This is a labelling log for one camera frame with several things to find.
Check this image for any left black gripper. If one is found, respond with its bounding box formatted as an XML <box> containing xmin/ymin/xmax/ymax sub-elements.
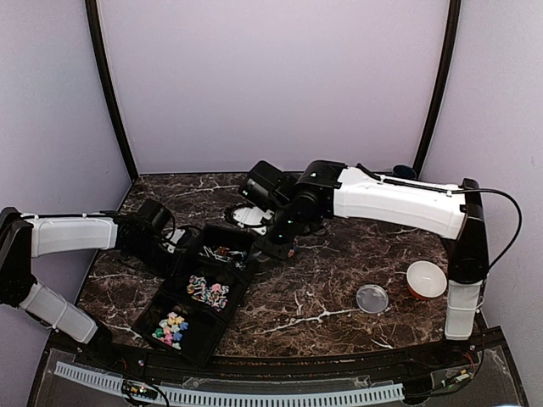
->
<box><xmin>126</xmin><ymin>236</ymin><xmax>189</xmax><ymax>281</ymax></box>

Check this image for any black three-compartment candy tray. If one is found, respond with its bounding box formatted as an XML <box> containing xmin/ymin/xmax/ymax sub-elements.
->
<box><xmin>132</xmin><ymin>225</ymin><xmax>258</xmax><ymax>368</ymax></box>

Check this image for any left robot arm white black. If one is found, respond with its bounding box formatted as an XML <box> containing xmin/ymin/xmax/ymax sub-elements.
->
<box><xmin>1</xmin><ymin>201</ymin><xmax>190</xmax><ymax>370</ymax></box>

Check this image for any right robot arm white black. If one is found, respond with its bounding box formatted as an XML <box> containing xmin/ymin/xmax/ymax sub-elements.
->
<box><xmin>227</xmin><ymin>160</ymin><xmax>514</xmax><ymax>368</ymax></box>

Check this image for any stick candies pile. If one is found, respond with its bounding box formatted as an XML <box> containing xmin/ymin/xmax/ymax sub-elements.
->
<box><xmin>198</xmin><ymin>245</ymin><xmax>248</xmax><ymax>270</ymax></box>

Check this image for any star candies pile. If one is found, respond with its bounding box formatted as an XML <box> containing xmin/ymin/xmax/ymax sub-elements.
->
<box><xmin>151</xmin><ymin>311</ymin><xmax>189</xmax><ymax>350</ymax></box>

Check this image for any swirl lollipops pile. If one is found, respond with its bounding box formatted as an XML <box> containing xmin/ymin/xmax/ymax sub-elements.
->
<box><xmin>186</xmin><ymin>275</ymin><xmax>230</xmax><ymax>312</ymax></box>

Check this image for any clear plastic lid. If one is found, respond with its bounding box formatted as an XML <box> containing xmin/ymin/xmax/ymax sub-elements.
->
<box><xmin>355</xmin><ymin>284</ymin><xmax>389</xmax><ymax>314</ymax></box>

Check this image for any blue mug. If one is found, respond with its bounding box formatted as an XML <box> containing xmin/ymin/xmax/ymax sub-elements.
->
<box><xmin>393</xmin><ymin>164</ymin><xmax>417</xmax><ymax>179</ymax></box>

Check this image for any left circuit board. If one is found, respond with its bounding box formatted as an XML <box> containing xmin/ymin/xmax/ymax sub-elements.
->
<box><xmin>121</xmin><ymin>380</ymin><xmax>159</xmax><ymax>401</ymax></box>

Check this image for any circuit board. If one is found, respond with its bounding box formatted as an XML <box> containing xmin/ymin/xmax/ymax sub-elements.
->
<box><xmin>440</xmin><ymin>369</ymin><xmax>473</xmax><ymax>387</ymax></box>
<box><xmin>121</xmin><ymin>380</ymin><xmax>159</xmax><ymax>401</ymax></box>

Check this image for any orange white bowl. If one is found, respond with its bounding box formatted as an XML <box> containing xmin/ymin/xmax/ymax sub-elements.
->
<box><xmin>406</xmin><ymin>260</ymin><xmax>447</xmax><ymax>300</ymax></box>

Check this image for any right circuit board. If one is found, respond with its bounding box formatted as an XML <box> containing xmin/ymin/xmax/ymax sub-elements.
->
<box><xmin>440</xmin><ymin>369</ymin><xmax>473</xmax><ymax>387</ymax></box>

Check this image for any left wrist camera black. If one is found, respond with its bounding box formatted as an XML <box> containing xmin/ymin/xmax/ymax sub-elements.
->
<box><xmin>137</xmin><ymin>198</ymin><xmax>173</xmax><ymax>232</ymax></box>

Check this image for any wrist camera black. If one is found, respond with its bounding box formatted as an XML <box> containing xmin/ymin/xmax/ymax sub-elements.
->
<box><xmin>238</xmin><ymin>160</ymin><xmax>298</xmax><ymax>211</ymax></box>
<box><xmin>137</xmin><ymin>198</ymin><xmax>173</xmax><ymax>232</ymax></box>

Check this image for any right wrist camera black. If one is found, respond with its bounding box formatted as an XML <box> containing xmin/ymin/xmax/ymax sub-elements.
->
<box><xmin>238</xmin><ymin>160</ymin><xmax>298</xmax><ymax>211</ymax></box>

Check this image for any white slotted cable duct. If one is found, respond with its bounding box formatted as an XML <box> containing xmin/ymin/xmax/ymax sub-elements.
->
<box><xmin>53</xmin><ymin>362</ymin><xmax>405</xmax><ymax>406</ymax></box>

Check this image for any black front table rail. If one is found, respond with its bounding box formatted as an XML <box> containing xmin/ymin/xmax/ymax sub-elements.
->
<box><xmin>71</xmin><ymin>315</ymin><xmax>506</xmax><ymax>385</ymax></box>

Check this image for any left black frame post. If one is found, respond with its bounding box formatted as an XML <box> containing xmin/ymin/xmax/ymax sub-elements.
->
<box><xmin>85</xmin><ymin>0</ymin><xmax>139</xmax><ymax>182</ymax></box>

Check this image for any black frame post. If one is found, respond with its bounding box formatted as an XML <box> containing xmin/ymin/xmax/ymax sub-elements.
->
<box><xmin>412</xmin><ymin>0</ymin><xmax>462</xmax><ymax>176</ymax></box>
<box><xmin>85</xmin><ymin>0</ymin><xmax>139</xmax><ymax>182</ymax></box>

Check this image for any right black frame post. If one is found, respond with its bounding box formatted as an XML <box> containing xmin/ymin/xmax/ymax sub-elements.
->
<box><xmin>412</xmin><ymin>0</ymin><xmax>462</xmax><ymax>176</ymax></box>

